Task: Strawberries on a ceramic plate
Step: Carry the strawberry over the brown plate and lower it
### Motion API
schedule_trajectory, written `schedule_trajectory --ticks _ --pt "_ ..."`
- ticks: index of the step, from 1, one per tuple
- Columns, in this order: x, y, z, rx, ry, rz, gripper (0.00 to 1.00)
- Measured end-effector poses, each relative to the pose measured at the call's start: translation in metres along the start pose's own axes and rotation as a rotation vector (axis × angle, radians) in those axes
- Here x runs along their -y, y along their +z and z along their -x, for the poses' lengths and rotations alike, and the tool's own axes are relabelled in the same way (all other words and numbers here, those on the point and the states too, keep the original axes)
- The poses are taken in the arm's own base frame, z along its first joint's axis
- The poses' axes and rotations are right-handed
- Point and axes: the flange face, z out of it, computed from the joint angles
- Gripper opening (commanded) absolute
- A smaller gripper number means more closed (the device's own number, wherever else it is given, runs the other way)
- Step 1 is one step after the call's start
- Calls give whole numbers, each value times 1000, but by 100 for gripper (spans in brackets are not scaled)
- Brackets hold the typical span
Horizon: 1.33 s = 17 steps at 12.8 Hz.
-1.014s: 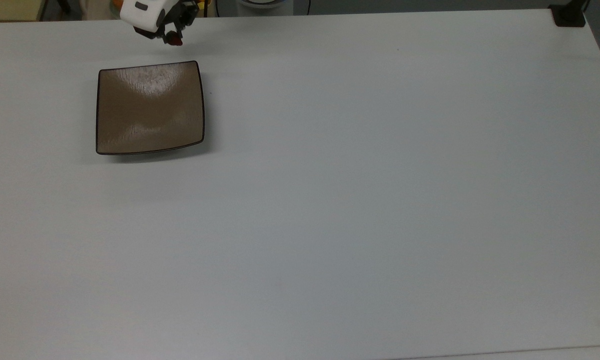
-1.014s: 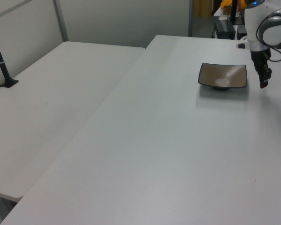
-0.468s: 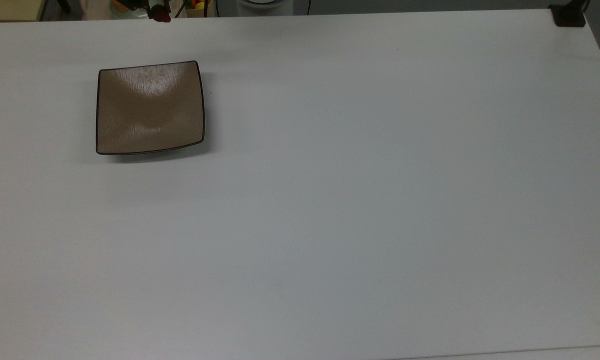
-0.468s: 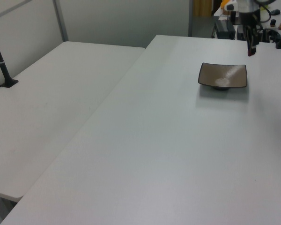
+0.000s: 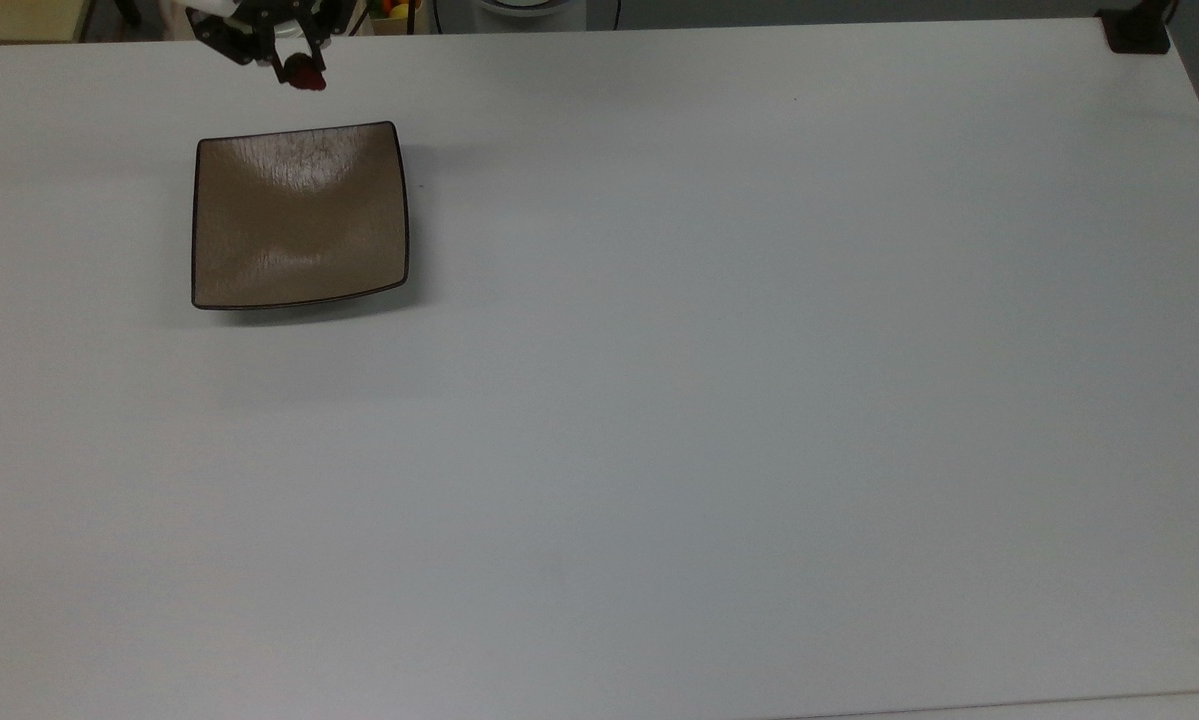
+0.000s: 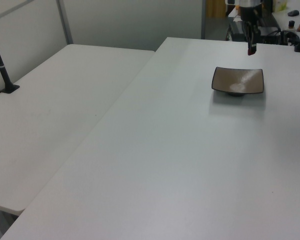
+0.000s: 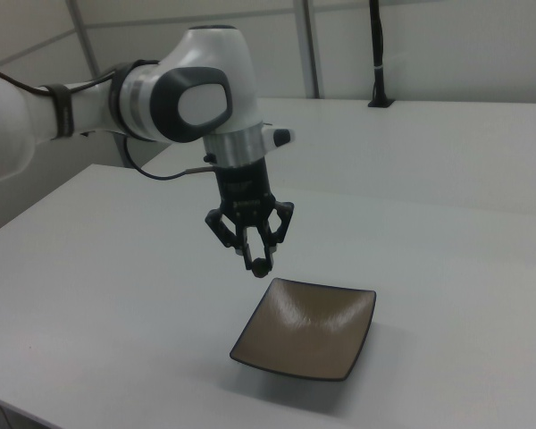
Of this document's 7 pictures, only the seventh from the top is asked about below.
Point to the wide grey frame post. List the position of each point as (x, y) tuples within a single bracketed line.
[(309, 49)]

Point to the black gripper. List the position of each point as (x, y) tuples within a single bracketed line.
[(245, 196)]

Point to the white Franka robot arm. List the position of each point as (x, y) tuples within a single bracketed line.
[(205, 58)]

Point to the black pole with base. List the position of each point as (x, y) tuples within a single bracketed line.
[(378, 49)]

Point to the red strawberry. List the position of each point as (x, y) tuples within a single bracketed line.
[(260, 268)]

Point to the square brown ceramic plate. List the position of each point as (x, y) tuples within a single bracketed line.
[(304, 333)]

